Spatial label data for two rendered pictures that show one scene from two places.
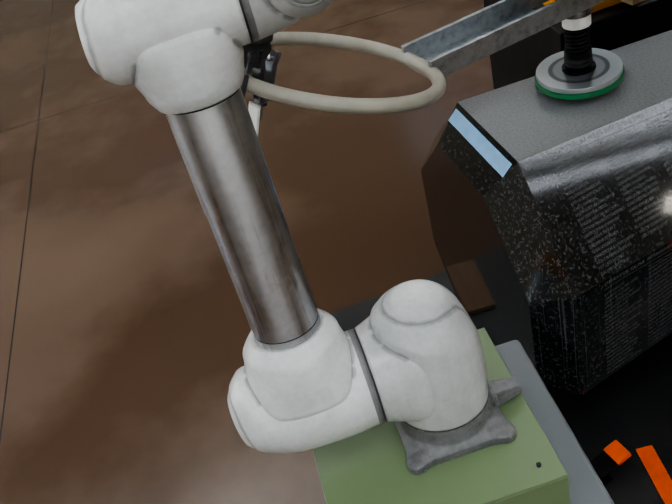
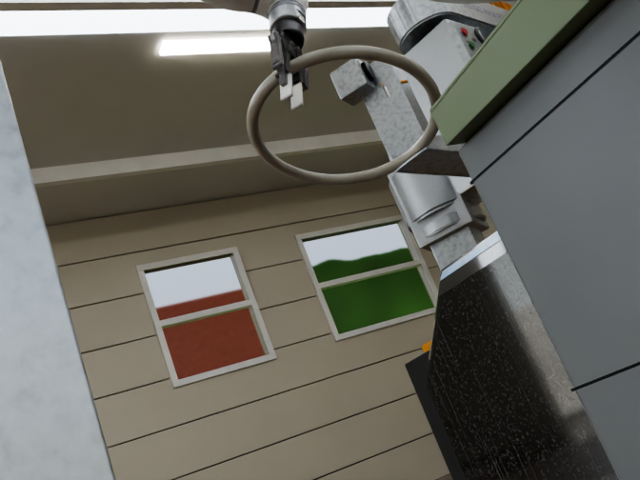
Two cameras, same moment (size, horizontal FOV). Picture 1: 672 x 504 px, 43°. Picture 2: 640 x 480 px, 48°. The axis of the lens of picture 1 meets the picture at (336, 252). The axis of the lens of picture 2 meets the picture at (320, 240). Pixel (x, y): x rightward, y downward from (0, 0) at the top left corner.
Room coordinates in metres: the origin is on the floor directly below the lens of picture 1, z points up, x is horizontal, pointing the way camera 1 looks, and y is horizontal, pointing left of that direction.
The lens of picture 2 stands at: (0.31, 0.84, 0.41)
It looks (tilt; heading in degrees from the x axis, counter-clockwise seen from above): 18 degrees up; 331
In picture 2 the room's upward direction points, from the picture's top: 22 degrees counter-clockwise
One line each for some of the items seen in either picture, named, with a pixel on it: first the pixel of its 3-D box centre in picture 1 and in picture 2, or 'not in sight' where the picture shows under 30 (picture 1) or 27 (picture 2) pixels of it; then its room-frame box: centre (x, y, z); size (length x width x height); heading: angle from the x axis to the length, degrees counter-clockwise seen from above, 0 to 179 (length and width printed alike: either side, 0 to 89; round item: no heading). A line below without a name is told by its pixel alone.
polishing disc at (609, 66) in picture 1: (578, 69); not in sight; (1.89, -0.72, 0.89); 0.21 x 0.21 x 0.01
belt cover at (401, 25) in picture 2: not in sight; (485, 43); (2.01, -1.05, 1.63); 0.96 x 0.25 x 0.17; 110
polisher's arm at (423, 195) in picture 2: not in sight; (468, 169); (2.53, -1.18, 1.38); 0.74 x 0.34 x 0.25; 20
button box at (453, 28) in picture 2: not in sight; (473, 61); (1.76, -0.69, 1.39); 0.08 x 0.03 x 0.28; 110
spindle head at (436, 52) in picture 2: not in sight; (479, 102); (1.92, -0.79, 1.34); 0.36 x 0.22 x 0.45; 110
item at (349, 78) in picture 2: not in sight; (354, 80); (2.71, -0.96, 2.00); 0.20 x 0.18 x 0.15; 7
